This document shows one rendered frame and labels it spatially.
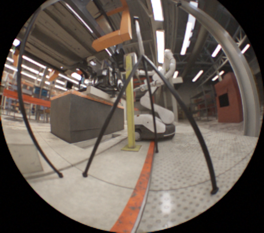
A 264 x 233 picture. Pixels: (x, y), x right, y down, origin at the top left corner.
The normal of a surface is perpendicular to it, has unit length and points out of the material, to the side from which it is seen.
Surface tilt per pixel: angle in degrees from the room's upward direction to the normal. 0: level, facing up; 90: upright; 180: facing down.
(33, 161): 90
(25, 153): 90
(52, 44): 107
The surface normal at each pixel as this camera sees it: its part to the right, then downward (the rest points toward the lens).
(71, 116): 0.96, -0.10
